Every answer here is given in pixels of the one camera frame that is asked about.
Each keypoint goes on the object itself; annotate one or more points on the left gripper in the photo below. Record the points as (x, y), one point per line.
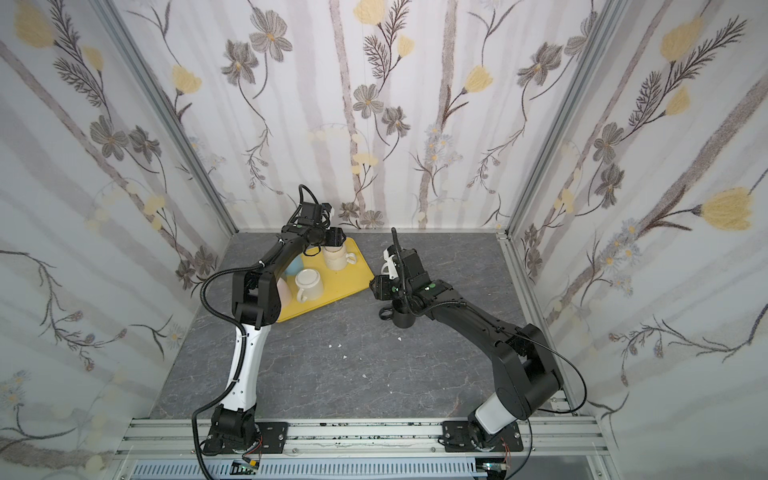
(337, 237)

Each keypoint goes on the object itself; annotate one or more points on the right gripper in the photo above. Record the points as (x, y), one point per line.
(399, 271)

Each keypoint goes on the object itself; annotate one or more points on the beige mug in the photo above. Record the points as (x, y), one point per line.
(337, 258)

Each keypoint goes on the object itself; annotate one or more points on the yellow tray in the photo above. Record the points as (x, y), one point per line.
(337, 284)

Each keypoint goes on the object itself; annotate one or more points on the black mug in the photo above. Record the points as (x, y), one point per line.
(397, 315)

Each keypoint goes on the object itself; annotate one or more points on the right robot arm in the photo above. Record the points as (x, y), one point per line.
(524, 370)

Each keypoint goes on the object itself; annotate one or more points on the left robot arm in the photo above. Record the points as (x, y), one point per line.
(227, 423)

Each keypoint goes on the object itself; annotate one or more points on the light blue mug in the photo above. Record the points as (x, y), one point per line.
(295, 266)

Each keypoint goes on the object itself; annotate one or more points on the white mug centre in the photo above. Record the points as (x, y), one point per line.
(309, 285)

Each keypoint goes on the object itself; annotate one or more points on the pink mug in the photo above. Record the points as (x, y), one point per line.
(284, 292)

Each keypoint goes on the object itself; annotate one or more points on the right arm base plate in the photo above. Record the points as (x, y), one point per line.
(464, 436)

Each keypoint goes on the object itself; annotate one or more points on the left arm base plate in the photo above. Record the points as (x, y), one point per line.
(264, 437)

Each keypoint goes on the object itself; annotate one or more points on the aluminium mounting rail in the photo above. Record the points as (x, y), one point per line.
(417, 437)

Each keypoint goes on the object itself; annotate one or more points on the white slotted cable duct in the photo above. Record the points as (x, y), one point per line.
(351, 468)

